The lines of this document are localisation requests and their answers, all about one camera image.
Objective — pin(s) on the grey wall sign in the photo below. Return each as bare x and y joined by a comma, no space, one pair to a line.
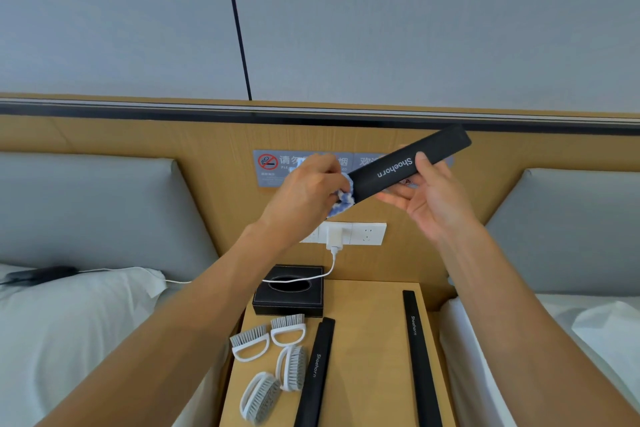
270,176

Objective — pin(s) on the person's right forearm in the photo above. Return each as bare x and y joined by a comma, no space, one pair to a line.
525,321

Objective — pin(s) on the white brush grey bristles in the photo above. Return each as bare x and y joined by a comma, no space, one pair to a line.
247,335
267,399
296,366
287,321

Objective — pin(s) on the white switch socket panel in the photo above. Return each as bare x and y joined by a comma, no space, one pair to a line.
367,234

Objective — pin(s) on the person's right hand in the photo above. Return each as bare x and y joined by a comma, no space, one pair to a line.
440,206

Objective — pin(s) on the blue white striped cloth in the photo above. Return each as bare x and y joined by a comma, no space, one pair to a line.
345,199

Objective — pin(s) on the long black shoe spoon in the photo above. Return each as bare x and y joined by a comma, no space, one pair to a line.
315,391
440,146
422,371

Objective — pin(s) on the black leather tissue box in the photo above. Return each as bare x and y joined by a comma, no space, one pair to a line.
265,304

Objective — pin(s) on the white pillow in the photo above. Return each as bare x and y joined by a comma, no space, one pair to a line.
60,341
610,336

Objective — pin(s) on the wooden nightstand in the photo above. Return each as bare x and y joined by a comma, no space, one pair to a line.
370,341

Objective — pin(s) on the black charging device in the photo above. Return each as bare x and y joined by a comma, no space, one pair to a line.
45,274

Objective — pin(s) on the white bed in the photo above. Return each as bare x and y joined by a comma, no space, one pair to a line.
480,366
172,294

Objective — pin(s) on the person's left forearm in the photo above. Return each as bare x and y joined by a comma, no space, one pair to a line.
150,351

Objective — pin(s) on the white charger plug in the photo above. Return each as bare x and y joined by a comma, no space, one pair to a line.
334,239

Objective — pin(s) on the person's left hand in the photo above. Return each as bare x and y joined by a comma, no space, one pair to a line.
300,201

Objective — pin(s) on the wooden headboard panel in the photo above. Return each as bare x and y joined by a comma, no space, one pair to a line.
125,136

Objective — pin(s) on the grey headboard cushion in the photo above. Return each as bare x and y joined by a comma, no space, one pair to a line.
90,216
575,231

